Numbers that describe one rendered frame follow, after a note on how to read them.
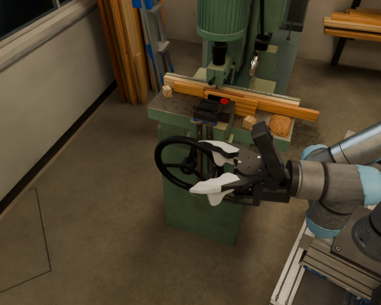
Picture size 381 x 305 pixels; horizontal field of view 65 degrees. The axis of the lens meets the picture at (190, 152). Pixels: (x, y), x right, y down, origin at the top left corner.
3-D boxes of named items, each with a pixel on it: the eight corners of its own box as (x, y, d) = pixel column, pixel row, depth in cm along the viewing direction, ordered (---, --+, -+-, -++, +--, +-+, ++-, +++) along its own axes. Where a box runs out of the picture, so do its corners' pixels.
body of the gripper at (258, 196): (229, 204, 59) (291, 210, 58) (233, 172, 54) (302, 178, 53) (230, 178, 66) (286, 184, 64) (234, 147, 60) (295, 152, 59)
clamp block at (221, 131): (188, 139, 118) (188, 121, 111) (199, 119, 127) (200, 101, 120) (224, 148, 114) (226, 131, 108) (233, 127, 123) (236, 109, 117)
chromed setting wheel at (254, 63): (245, 84, 130) (250, 57, 121) (251, 70, 138) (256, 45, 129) (252, 85, 129) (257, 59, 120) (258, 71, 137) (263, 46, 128)
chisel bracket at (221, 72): (205, 86, 124) (206, 68, 118) (215, 70, 133) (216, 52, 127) (222, 89, 122) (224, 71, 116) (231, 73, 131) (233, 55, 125)
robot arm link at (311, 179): (327, 179, 53) (317, 152, 59) (300, 177, 53) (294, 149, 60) (315, 208, 57) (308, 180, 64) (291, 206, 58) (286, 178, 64)
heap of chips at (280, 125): (265, 132, 116) (267, 127, 114) (271, 114, 124) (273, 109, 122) (288, 138, 114) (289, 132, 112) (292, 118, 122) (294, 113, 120)
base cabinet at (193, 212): (165, 224, 190) (156, 142, 140) (196, 161, 228) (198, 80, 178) (234, 247, 179) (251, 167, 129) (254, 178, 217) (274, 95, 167)
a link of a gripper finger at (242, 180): (225, 198, 52) (264, 181, 56) (226, 191, 52) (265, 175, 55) (211, 181, 56) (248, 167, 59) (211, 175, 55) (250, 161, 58)
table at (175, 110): (137, 131, 126) (135, 120, 121) (167, 93, 146) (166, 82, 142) (283, 169, 110) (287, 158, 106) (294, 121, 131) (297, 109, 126)
